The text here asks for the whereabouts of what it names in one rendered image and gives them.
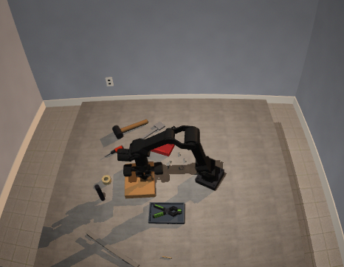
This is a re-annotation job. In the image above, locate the orange wooden board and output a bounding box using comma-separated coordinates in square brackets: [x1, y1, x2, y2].
[125, 171, 155, 198]

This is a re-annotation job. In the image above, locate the black mallet with wooden handle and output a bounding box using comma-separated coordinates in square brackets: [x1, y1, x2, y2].
[112, 119, 148, 139]

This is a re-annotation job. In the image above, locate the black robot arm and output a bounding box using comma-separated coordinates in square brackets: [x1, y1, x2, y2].
[117, 125, 216, 181]

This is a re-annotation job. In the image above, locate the red open tray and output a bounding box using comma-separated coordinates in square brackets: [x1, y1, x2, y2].
[151, 144, 174, 156]

